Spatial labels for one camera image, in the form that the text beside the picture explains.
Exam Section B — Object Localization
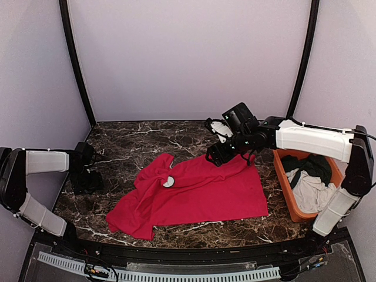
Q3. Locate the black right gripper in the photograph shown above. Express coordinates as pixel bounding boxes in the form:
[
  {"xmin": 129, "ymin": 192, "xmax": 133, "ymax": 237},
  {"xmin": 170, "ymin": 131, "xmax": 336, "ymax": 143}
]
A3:
[{"xmin": 205, "ymin": 129, "xmax": 253, "ymax": 165}]

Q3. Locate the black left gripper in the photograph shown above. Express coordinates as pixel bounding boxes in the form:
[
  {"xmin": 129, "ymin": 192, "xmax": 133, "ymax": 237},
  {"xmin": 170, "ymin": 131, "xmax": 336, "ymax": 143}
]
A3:
[{"xmin": 70, "ymin": 167, "xmax": 103, "ymax": 195}]

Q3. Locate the magenta t-shirt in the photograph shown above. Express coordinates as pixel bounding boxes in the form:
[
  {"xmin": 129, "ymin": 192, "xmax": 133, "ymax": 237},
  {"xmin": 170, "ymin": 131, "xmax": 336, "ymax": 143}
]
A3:
[{"xmin": 106, "ymin": 153, "xmax": 268, "ymax": 240}]

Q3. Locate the round brooch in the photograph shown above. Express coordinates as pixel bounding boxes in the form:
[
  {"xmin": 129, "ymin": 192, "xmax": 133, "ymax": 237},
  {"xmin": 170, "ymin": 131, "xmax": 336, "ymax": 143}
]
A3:
[{"xmin": 163, "ymin": 176, "xmax": 175, "ymax": 188}]

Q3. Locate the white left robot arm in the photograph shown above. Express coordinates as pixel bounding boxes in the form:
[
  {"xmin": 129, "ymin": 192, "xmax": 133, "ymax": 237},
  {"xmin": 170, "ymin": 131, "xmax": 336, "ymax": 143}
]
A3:
[{"xmin": 1, "ymin": 142, "xmax": 103, "ymax": 256}]

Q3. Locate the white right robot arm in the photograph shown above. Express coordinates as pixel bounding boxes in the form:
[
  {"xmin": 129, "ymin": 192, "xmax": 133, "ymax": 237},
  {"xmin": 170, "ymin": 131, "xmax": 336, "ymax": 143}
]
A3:
[{"xmin": 204, "ymin": 102, "xmax": 375, "ymax": 255}]

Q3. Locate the dark green garment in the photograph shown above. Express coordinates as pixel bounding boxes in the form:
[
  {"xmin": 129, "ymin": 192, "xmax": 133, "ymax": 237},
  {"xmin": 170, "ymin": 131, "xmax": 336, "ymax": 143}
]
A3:
[{"xmin": 281, "ymin": 154, "xmax": 332, "ymax": 189}]

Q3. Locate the white garment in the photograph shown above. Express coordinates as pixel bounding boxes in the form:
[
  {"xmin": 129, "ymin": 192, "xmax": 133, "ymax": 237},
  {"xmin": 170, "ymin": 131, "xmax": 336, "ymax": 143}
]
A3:
[{"xmin": 286, "ymin": 169, "xmax": 337, "ymax": 213}]

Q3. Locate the orange plastic basket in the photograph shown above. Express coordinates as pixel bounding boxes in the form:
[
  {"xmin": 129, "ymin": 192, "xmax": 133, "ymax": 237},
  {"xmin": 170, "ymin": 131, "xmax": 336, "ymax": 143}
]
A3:
[{"xmin": 273, "ymin": 149, "xmax": 344, "ymax": 223}]

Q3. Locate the white slotted cable duct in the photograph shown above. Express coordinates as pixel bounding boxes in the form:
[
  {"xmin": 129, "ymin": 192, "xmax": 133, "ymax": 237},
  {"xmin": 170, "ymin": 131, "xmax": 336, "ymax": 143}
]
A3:
[{"xmin": 37, "ymin": 251, "xmax": 281, "ymax": 282}]

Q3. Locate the black right frame post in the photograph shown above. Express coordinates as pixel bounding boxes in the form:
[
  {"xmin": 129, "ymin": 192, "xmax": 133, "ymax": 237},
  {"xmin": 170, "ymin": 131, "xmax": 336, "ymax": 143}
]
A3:
[{"xmin": 286, "ymin": 0, "xmax": 320, "ymax": 118}]

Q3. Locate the black frame post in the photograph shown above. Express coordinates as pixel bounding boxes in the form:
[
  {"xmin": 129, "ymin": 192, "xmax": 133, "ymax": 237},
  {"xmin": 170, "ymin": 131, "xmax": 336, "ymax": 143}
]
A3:
[
  {"xmin": 58, "ymin": 0, "xmax": 97, "ymax": 127},
  {"xmin": 286, "ymin": 0, "xmax": 320, "ymax": 118}
]

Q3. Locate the black front rail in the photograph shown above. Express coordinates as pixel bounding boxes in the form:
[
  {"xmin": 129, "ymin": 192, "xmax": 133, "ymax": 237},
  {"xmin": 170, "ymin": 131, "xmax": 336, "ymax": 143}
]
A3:
[{"xmin": 24, "ymin": 227, "xmax": 354, "ymax": 267}]

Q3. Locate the black left frame post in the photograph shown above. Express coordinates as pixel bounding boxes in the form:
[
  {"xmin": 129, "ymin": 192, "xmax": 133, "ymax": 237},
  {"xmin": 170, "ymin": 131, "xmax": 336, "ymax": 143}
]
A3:
[{"xmin": 58, "ymin": 0, "xmax": 97, "ymax": 127}]

